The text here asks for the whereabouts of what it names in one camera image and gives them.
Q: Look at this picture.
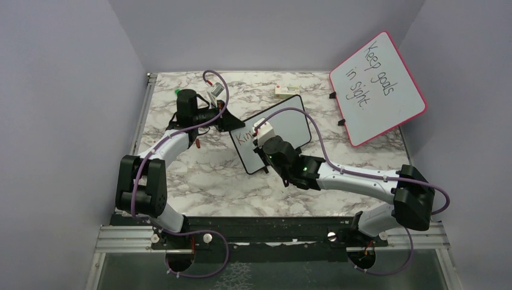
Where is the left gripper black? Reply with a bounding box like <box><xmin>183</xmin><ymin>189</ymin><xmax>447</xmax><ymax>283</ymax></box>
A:
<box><xmin>193</xmin><ymin>100</ymin><xmax>246</xmax><ymax>132</ymax></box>

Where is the black framed small whiteboard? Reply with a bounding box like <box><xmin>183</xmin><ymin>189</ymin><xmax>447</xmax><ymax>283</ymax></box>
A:
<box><xmin>229</xmin><ymin>95</ymin><xmax>312</xmax><ymax>175</ymax></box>

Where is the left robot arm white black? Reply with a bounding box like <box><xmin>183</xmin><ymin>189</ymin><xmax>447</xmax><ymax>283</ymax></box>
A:
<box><xmin>115</xmin><ymin>83</ymin><xmax>245</xmax><ymax>248</ymax></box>

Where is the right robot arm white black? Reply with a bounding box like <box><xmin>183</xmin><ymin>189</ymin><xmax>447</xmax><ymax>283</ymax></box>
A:
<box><xmin>254</xmin><ymin>136</ymin><xmax>435</xmax><ymax>246</ymax></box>

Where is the pink framed whiteboard with text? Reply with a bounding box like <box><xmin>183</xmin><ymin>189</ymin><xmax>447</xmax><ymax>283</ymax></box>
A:
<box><xmin>329</xmin><ymin>31</ymin><xmax>427</xmax><ymax>147</ymax></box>

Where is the green white eraser box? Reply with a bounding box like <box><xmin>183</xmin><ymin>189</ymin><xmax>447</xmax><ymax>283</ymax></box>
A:
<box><xmin>274</xmin><ymin>85</ymin><xmax>300</xmax><ymax>99</ymax></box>

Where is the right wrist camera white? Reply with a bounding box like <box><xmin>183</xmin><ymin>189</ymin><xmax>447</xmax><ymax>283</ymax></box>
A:
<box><xmin>251</xmin><ymin>118</ymin><xmax>276</xmax><ymax>147</ymax></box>

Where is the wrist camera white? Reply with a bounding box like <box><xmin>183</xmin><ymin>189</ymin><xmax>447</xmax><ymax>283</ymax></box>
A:
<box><xmin>251</xmin><ymin>118</ymin><xmax>276</xmax><ymax>147</ymax></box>
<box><xmin>206</xmin><ymin>82</ymin><xmax>224</xmax><ymax>108</ymax></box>

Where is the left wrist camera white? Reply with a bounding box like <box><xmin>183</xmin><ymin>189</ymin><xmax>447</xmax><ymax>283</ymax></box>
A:
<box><xmin>206</xmin><ymin>82</ymin><xmax>224</xmax><ymax>108</ymax></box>

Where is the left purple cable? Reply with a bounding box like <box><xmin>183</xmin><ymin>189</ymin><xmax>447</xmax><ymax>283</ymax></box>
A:
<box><xmin>131</xmin><ymin>70</ymin><xmax>231</xmax><ymax>280</ymax></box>

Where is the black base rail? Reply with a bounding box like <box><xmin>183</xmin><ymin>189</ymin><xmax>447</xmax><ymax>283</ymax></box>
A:
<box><xmin>110</xmin><ymin>214</ymin><xmax>388</xmax><ymax>267</ymax></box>

